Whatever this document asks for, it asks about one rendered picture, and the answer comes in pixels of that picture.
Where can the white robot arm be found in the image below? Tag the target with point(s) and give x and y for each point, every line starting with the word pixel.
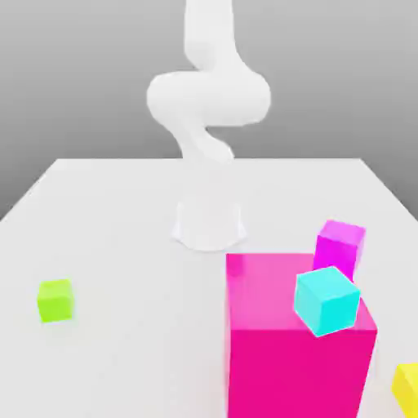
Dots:
pixel 209 98

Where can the small magenta cube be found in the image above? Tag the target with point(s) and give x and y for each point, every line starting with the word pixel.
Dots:
pixel 336 251

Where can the small cyan cube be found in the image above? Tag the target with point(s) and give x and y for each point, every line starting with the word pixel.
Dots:
pixel 326 300

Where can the small lime green cube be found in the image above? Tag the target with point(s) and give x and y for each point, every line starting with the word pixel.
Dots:
pixel 55 302

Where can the small yellow cube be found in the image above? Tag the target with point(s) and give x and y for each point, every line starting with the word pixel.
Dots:
pixel 408 388

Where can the large pink box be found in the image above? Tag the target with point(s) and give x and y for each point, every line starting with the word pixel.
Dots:
pixel 294 369

